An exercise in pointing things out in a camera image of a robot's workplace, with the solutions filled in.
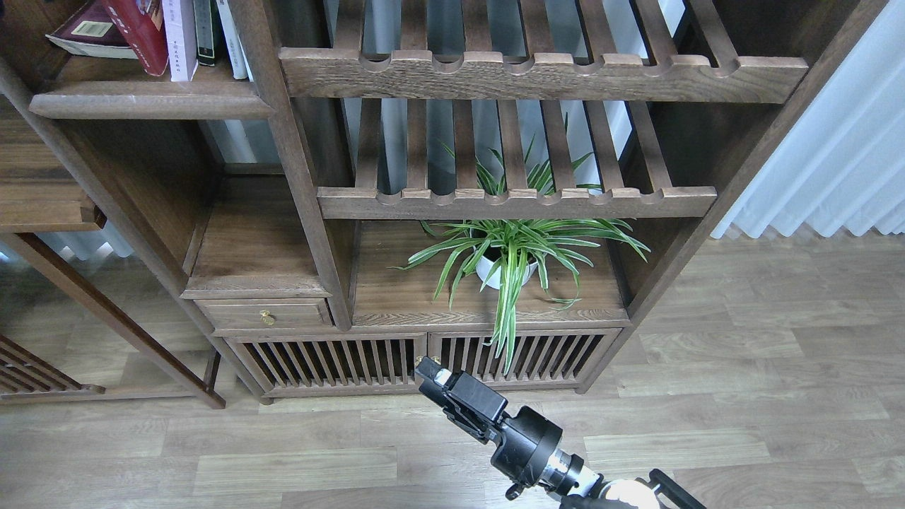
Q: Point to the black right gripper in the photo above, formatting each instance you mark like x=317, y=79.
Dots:
x=527, y=446

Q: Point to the pale lilac book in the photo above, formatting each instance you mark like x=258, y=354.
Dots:
x=179, y=23

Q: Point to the red cover book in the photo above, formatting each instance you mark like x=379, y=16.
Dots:
x=141, y=24

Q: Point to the maroon book white characters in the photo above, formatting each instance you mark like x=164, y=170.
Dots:
x=91, y=32

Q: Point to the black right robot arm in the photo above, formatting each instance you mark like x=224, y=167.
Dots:
x=630, y=493

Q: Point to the white plant pot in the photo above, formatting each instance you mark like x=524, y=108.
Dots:
x=486, y=262

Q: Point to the green spider plant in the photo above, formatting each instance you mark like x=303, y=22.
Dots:
x=547, y=240

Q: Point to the brass drawer knob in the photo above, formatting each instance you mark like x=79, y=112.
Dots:
x=267, y=318

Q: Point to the dark wooden bookshelf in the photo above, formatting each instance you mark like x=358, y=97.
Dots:
x=301, y=192

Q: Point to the white thin book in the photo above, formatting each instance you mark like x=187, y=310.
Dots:
x=235, y=49

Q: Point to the white pleated curtain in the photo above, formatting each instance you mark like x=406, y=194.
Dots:
x=841, y=166

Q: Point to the wooden side rack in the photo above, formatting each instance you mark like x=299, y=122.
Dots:
x=26, y=376

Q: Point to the green spine book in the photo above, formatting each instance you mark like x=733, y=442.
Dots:
x=208, y=32

